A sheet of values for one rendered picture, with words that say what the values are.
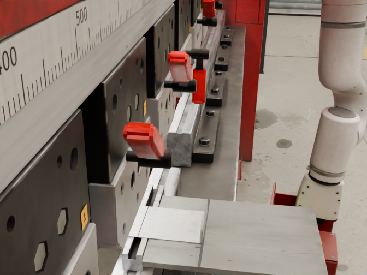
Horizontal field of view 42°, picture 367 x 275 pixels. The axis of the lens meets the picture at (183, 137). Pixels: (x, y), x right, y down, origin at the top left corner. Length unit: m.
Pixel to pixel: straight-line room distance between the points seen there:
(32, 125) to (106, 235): 0.19
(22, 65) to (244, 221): 0.61
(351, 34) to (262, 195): 1.86
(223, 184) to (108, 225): 0.74
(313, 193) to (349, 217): 1.57
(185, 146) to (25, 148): 0.95
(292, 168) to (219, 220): 2.34
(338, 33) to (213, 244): 0.51
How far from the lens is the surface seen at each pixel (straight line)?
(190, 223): 0.78
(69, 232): 0.31
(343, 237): 2.56
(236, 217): 0.80
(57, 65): 0.27
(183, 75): 0.55
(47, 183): 0.26
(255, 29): 2.83
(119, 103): 0.40
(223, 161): 1.23
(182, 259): 0.71
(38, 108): 0.25
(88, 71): 0.32
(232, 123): 1.47
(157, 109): 0.57
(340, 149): 1.09
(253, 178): 2.94
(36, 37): 0.24
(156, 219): 0.78
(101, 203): 0.40
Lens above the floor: 1.45
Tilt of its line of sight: 25 degrees down
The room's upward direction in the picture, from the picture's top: 1 degrees clockwise
